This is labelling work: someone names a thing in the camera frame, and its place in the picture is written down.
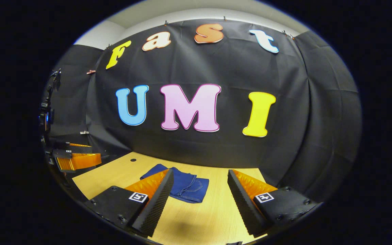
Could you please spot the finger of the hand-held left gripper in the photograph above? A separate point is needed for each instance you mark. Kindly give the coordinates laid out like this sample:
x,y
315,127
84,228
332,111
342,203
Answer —
x,y
80,161
80,149

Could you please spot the black backdrop cloth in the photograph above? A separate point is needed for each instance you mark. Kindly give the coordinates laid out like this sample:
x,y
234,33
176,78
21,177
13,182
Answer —
x,y
301,102

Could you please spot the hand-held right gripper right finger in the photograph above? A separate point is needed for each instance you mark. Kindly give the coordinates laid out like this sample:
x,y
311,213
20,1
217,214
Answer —
x,y
243,207

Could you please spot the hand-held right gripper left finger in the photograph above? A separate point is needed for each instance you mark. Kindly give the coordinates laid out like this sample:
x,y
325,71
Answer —
x,y
155,207

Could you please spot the blue denim jeans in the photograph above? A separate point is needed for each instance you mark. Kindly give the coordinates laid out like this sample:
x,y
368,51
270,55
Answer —
x,y
189,190

